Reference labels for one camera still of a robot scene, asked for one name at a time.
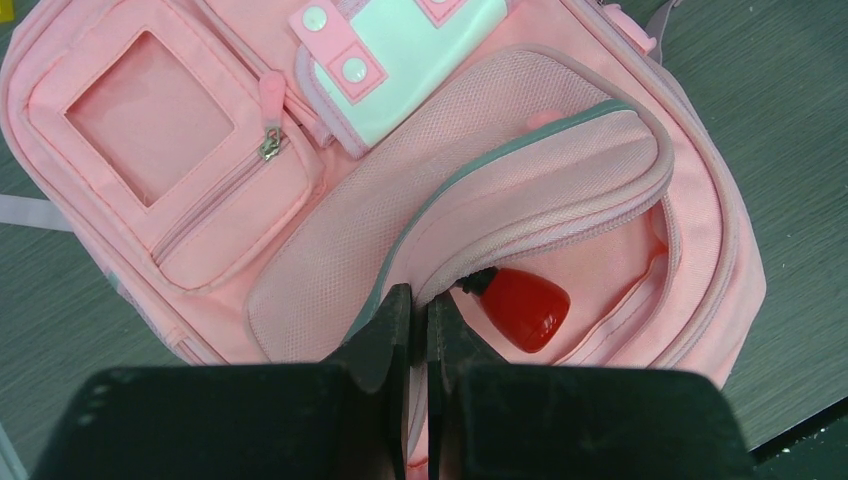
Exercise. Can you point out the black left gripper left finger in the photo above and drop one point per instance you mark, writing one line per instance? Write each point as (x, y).
(373, 431)

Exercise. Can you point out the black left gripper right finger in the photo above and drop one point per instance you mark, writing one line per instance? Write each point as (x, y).
(453, 349)

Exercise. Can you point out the pink student backpack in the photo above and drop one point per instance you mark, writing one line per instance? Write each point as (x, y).
(254, 176)

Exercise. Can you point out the small yellow brick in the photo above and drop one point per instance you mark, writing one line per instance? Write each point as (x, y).
(7, 11)

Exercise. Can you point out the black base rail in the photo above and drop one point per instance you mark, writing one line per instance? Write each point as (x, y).
(814, 449)

